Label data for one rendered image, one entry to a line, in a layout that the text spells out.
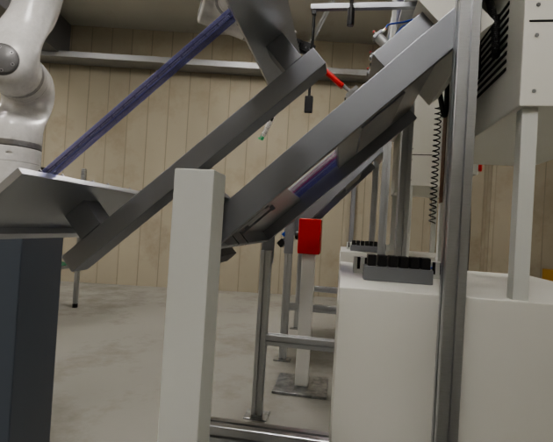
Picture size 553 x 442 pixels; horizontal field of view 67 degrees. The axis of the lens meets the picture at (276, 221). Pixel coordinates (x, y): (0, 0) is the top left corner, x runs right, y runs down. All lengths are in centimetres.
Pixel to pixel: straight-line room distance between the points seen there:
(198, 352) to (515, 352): 62
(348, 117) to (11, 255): 79
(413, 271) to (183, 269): 60
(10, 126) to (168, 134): 371
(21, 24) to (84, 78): 406
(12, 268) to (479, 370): 100
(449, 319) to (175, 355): 51
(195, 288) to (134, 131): 435
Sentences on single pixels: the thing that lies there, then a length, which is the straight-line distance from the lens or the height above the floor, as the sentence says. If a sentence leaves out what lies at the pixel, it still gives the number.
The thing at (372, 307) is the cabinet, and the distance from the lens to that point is 89.
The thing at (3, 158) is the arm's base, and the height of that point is 85.
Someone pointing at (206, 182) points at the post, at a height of 79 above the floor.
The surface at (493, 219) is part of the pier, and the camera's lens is 495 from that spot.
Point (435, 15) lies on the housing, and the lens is 102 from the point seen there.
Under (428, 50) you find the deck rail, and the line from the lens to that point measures 96.
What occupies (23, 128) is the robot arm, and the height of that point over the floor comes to 93.
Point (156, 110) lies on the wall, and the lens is 489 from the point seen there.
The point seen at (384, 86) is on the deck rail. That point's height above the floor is 104.
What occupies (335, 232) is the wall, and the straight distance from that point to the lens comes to 459.
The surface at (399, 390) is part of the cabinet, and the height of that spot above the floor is 42.
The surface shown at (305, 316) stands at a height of 33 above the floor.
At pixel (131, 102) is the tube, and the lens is 56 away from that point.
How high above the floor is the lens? 74
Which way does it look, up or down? 1 degrees up
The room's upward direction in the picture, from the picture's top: 3 degrees clockwise
